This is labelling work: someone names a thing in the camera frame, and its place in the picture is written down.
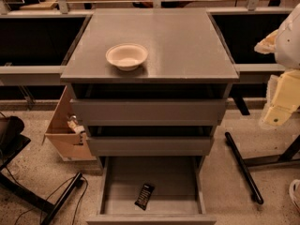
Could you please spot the black table leg left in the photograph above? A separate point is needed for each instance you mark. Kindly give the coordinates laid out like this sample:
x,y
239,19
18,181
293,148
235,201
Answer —
x,y
51,209

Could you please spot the black table leg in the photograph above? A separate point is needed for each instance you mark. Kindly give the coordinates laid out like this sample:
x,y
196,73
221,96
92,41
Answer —
x,y
51,209
291,154

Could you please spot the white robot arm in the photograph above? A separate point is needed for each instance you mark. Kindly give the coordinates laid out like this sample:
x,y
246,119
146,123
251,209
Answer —
x,y
284,43

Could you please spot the grey bottom drawer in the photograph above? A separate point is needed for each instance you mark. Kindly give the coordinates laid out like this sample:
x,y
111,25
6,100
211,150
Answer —
x,y
176,200

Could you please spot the white shoe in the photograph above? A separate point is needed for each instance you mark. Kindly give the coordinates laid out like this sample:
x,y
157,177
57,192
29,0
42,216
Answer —
x,y
294,193

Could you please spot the grey drawer cabinet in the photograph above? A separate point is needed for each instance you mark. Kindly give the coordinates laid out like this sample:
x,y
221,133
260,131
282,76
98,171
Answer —
x,y
186,60

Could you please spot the grey top drawer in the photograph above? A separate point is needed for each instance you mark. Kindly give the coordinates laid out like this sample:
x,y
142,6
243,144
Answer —
x,y
121,112

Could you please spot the grey middle drawer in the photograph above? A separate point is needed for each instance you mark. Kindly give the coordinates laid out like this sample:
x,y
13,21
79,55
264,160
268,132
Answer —
x,y
149,146

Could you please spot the black table leg right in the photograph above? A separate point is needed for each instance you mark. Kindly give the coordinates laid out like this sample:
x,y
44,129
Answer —
x,y
291,154

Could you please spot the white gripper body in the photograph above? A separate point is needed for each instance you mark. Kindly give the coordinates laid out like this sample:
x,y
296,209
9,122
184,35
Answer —
x,y
289,44

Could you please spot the grey drawer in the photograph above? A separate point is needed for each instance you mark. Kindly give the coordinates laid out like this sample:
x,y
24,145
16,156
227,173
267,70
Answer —
x,y
121,112
176,200
149,146

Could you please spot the wooden box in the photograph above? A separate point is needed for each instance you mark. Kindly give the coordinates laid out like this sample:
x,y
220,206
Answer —
x,y
69,145

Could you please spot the black rxbar chocolate bar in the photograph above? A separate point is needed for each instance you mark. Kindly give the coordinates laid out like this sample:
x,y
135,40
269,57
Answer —
x,y
144,196

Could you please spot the white paper bowl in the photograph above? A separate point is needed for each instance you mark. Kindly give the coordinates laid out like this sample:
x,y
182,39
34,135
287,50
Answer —
x,y
126,56

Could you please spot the black chair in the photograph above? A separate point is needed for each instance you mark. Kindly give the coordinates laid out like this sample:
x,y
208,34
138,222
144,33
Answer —
x,y
12,142

